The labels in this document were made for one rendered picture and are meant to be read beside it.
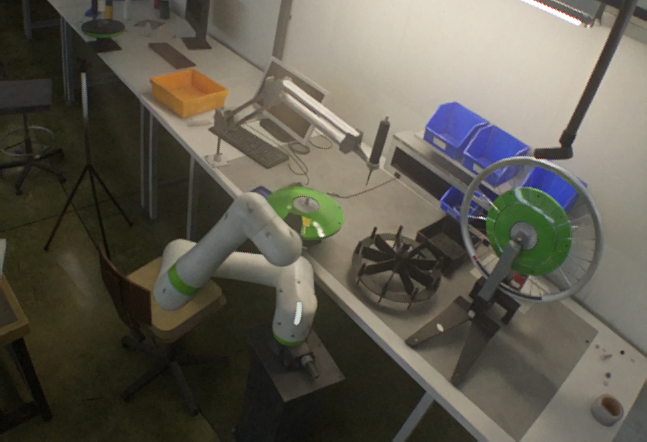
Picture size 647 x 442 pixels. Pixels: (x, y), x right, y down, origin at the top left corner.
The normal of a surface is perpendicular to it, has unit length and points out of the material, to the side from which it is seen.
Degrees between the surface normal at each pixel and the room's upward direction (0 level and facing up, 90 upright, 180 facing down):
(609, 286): 90
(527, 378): 0
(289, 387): 0
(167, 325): 0
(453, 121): 90
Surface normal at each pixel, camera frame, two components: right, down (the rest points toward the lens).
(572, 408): 0.18, -0.79
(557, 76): -0.76, 0.26
